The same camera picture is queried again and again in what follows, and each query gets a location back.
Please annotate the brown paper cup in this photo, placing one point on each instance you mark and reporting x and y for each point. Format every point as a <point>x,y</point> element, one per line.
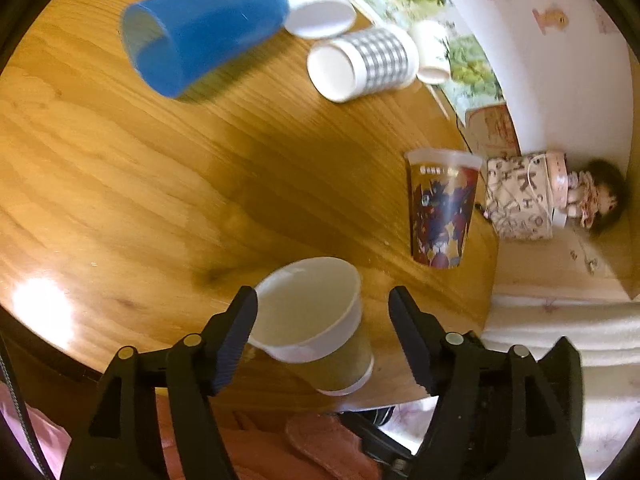
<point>320,320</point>

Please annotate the blue plastic cup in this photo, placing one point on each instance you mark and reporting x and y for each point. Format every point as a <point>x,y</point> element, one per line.
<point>200,30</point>

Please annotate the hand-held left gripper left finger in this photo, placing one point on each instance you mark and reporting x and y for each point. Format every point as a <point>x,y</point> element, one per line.
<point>231,355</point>

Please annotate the grey checkered paper cup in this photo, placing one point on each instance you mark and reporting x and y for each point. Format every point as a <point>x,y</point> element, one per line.
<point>365,62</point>

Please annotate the green fruit picture mat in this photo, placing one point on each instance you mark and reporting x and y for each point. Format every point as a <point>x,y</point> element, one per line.
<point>430,35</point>

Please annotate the white green-print paper cup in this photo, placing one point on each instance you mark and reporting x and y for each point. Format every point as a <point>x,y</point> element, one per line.
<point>432,52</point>

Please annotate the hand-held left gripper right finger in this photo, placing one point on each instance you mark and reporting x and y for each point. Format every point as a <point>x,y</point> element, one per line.
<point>411,340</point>

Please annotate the dark-haired doll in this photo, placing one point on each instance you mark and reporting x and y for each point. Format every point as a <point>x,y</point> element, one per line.
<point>597,200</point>

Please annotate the clear cartoon-print plastic cup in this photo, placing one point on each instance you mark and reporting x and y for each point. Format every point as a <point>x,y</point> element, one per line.
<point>442,210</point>

